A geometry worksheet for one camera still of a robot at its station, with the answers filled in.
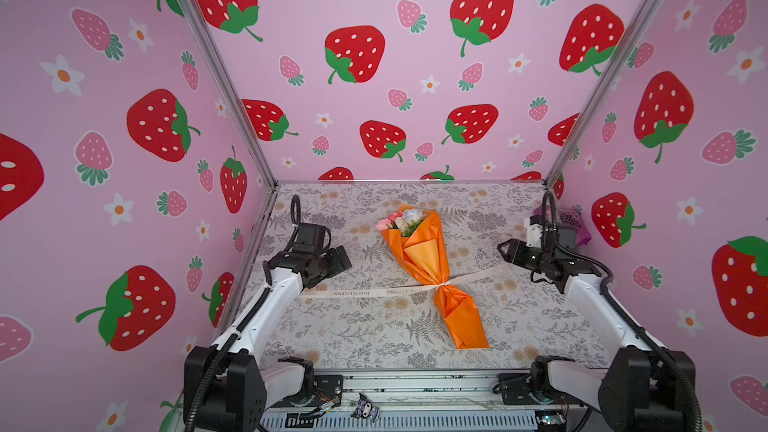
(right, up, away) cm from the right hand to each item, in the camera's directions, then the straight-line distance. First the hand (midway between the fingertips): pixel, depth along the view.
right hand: (503, 248), depth 86 cm
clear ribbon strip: (-34, -14, +6) cm, 37 cm away
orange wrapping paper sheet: (-23, -1, +5) cm, 23 cm away
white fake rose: (-30, +7, +15) cm, 34 cm away
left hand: (-48, -4, -1) cm, 48 cm away
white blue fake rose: (-25, +9, +15) cm, 31 cm away
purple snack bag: (+31, +9, +18) cm, 37 cm away
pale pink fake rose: (-36, +6, +15) cm, 40 cm away
